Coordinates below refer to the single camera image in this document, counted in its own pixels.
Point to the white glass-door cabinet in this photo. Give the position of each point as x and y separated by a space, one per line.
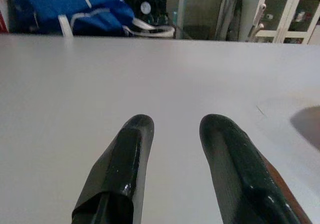
290 13

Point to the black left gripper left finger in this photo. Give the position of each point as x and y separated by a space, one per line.
120 164

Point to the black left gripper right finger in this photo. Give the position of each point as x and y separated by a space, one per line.
237 164

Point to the white metal tube frame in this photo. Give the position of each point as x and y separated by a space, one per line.
258 16

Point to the white curved chair armrest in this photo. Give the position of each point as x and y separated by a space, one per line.
150 31

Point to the grey-green metal panel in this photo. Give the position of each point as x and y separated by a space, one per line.
197 6

